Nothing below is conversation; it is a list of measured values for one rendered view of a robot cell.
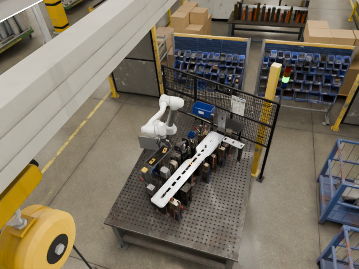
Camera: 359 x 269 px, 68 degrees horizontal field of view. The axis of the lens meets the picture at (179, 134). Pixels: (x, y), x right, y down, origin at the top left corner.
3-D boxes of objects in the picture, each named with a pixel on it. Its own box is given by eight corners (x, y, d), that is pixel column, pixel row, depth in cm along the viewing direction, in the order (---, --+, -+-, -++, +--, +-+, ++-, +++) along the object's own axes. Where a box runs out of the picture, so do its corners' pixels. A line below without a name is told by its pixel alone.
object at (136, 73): (167, 102, 599) (157, 9, 460) (165, 105, 590) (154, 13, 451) (115, 94, 633) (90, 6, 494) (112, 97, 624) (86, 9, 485)
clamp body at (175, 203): (179, 224, 311) (177, 208, 286) (169, 218, 318) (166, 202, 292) (184, 218, 317) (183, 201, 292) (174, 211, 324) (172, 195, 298)
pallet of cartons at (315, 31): (345, 80, 617) (371, 22, 524) (351, 101, 563) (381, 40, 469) (291, 76, 645) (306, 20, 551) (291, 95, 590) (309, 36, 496)
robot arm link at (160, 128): (166, 129, 317) (155, 130, 318) (165, 119, 307) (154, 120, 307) (166, 136, 310) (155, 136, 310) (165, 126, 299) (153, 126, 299)
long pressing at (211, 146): (164, 210, 293) (164, 209, 292) (148, 200, 304) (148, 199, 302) (225, 136, 370) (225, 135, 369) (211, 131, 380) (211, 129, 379)
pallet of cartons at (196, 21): (199, 57, 740) (199, 18, 667) (173, 54, 763) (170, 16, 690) (211, 38, 819) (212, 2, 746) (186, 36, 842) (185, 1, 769)
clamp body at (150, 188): (155, 208, 328) (151, 191, 303) (148, 204, 333) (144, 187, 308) (160, 203, 333) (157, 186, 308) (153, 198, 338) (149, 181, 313)
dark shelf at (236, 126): (237, 134, 370) (238, 133, 368) (185, 112, 411) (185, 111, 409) (244, 125, 382) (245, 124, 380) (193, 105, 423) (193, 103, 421)
